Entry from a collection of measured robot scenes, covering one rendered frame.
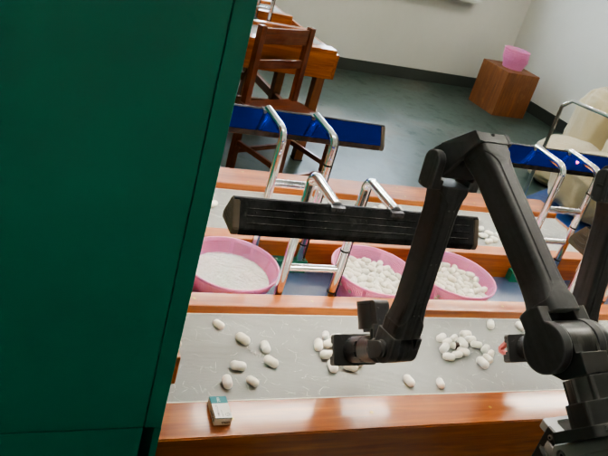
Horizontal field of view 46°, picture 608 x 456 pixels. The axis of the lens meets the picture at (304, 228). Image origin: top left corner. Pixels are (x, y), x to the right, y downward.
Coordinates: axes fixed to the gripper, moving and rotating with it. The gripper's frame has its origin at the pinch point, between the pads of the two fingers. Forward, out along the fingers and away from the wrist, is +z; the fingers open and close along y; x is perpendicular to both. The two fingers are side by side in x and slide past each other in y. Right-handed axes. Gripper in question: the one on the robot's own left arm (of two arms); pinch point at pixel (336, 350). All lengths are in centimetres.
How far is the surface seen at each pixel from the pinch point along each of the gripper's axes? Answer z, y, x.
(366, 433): -10.7, -1.5, 17.4
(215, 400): -6.9, 30.2, 9.9
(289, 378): 4.0, 9.9, 6.1
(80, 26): -63, 65, -37
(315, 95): 242, -109, -165
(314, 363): 7.8, 1.8, 2.8
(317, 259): 48, -18, -28
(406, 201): 72, -66, -56
